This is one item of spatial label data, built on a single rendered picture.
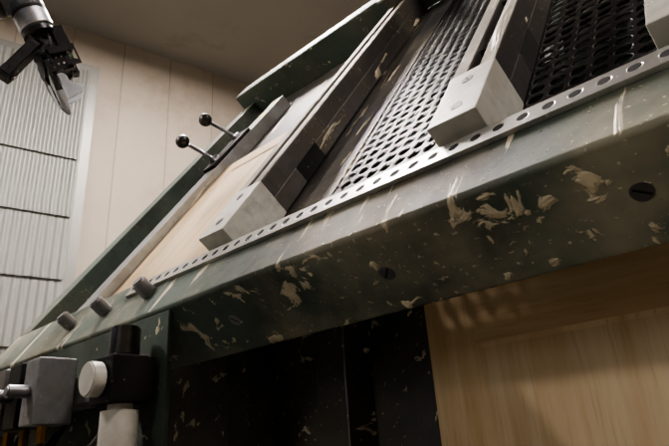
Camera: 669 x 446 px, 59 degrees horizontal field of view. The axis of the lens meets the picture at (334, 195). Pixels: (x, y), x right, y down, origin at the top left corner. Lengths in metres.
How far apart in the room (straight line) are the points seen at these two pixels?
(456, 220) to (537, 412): 0.29
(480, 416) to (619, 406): 0.16
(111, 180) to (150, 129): 0.58
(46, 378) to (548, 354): 0.67
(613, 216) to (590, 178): 0.04
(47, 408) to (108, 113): 4.18
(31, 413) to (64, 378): 0.06
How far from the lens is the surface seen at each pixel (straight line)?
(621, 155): 0.49
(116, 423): 0.83
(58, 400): 0.95
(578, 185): 0.51
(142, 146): 4.97
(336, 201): 0.69
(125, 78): 5.23
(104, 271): 1.62
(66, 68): 1.49
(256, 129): 1.75
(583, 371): 0.73
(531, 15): 0.95
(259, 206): 0.94
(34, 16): 1.54
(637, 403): 0.71
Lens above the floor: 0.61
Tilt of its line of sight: 24 degrees up
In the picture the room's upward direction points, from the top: 4 degrees counter-clockwise
